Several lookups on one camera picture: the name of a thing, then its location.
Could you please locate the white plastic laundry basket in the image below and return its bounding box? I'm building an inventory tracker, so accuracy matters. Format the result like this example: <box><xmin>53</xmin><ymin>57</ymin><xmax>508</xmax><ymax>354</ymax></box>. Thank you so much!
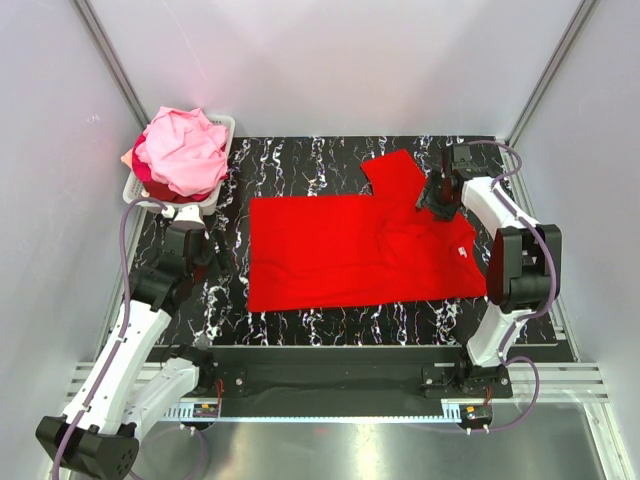
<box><xmin>122</xmin><ymin>114</ymin><xmax>236</xmax><ymax>216</ymax></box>

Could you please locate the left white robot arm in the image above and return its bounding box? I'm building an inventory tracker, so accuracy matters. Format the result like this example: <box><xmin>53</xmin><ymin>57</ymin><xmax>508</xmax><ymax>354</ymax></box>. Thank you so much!
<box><xmin>35</xmin><ymin>221</ymin><xmax>234</xmax><ymax>479</ymax></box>

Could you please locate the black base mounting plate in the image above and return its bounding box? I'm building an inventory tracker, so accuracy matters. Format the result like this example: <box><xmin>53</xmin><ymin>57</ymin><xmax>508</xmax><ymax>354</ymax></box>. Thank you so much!
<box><xmin>205</xmin><ymin>346</ymin><xmax>512</xmax><ymax>422</ymax></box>

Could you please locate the red t-shirt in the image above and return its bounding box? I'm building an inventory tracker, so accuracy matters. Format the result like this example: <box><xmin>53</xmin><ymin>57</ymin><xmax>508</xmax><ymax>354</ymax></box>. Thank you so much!
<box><xmin>248</xmin><ymin>150</ymin><xmax>487</xmax><ymax>313</ymax></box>

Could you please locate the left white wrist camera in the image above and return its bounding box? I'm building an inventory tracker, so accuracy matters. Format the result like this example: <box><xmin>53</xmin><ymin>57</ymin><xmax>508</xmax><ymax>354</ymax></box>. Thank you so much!
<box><xmin>161</xmin><ymin>204</ymin><xmax>205</xmax><ymax>231</ymax></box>

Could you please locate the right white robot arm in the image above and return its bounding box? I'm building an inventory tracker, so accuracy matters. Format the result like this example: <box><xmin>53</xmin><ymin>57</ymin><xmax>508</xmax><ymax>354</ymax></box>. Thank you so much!
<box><xmin>416</xmin><ymin>143</ymin><xmax>562</xmax><ymax>399</ymax></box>

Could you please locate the pink t-shirt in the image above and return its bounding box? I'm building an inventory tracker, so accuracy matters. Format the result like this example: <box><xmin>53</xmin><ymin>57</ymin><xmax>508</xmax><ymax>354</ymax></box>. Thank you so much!
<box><xmin>135</xmin><ymin>107</ymin><xmax>228</xmax><ymax>197</ymax></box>

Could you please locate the peach garment in basket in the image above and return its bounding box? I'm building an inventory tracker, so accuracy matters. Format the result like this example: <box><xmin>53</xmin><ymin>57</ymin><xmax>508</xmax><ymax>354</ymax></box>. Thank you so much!
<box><xmin>121</xmin><ymin>149</ymin><xmax>133</xmax><ymax>169</ymax></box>

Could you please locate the aluminium frame rail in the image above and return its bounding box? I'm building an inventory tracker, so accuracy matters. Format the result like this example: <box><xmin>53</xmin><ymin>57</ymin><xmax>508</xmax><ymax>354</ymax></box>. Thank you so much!
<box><xmin>64</xmin><ymin>362</ymin><xmax>611</xmax><ymax>404</ymax></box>

